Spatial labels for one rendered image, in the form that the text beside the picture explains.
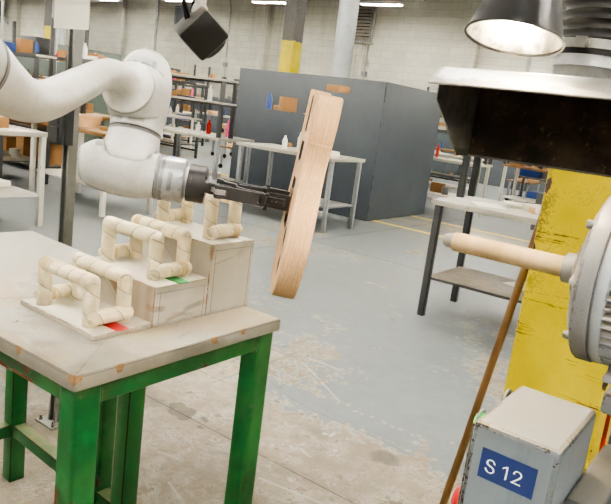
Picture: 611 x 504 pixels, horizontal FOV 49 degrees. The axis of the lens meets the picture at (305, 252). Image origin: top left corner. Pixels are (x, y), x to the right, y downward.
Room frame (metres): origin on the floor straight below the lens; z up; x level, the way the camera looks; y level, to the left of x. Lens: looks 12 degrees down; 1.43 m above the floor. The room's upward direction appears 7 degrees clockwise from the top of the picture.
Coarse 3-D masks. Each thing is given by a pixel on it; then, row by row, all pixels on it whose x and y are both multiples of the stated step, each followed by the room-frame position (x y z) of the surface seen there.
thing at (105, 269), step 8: (72, 256) 1.46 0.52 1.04; (80, 256) 1.45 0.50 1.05; (88, 256) 1.44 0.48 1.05; (80, 264) 1.44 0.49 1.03; (88, 264) 1.42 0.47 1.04; (96, 264) 1.41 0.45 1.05; (104, 264) 1.40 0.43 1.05; (112, 264) 1.40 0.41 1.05; (96, 272) 1.41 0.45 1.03; (104, 272) 1.39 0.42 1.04; (112, 272) 1.37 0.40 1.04; (120, 272) 1.36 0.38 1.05; (128, 272) 1.36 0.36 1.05
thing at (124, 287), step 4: (120, 280) 1.36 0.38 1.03; (124, 280) 1.35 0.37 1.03; (128, 280) 1.36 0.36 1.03; (132, 280) 1.37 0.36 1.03; (120, 284) 1.35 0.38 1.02; (124, 284) 1.35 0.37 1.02; (128, 284) 1.36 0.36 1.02; (132, 284) 1.37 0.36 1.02; (120, 288) 1.35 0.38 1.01; (124, 288) 1.35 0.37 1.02; (128, 288) 1.36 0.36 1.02; (120, 292) 1.35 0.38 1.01; (124, 292) 1.35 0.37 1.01; (128, 292) 1.36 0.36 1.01; (116, 296) 1.36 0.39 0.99; (120, 296) 1.35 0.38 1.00; (124, 296) 1.35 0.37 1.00; (128, 296) 1.36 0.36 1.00; (116, 300) 1.36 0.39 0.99; (120, 300) 1.35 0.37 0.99; (124, 300) 1.35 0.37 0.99; (128, 300) 1.36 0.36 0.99; (116, 304) 1.36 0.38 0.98; (120, 304) 1.35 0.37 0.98; (124, 304) 1.36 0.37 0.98; (128, 304) 1.36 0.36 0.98; (124, 320) 1.36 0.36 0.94; (128, 320) 1.36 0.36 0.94
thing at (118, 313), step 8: (96, 312) 1.29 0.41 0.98; (104, 312) 1.31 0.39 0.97; (112, 312) 1.32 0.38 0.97; (120, 312) 1.33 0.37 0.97; (128, 312) 1.35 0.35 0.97; (88, 320) 1.28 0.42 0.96; (96, 320) 1.28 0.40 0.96; (104, 320) 1.30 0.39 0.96; (112, 320) 1.32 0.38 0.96; (120, 320) 1.34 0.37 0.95
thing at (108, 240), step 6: (102, 228) 1.52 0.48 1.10; (102, 234) 1.52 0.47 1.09; (108, 234) 1.52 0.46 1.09; (114, 234) 1.53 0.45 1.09; (102, 240) 1.52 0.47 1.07; (108, 240) 1.52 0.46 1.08; (114, 240) 1.53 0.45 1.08; (102, 246) 1.52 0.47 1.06; (108, 246) 1.52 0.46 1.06; (114, 246) 1.53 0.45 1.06; (102, 252) 1.52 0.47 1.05; (108, 252) 1.52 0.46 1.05; (114, 252) 1.53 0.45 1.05; (102, 258) 1.52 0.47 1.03; (108, 258) 1.52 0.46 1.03
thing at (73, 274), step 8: (48, 256) 1.40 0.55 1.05; (40, 264) 1.39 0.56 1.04; (48, 264) 1.37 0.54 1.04; (56, 264) 1.36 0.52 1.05; (64, 264) 1.35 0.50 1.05; (56, 272) 1.35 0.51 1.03; (64, 272) 1.33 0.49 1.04; (72, 272) 1.32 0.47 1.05; (80, 272) 1.32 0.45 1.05; (88, 272) 1.32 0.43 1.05; (72, 280) 1.32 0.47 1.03; (80, 280) 1.30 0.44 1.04; (88, 280) 1.29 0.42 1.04; (96, 280) 1.29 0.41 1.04
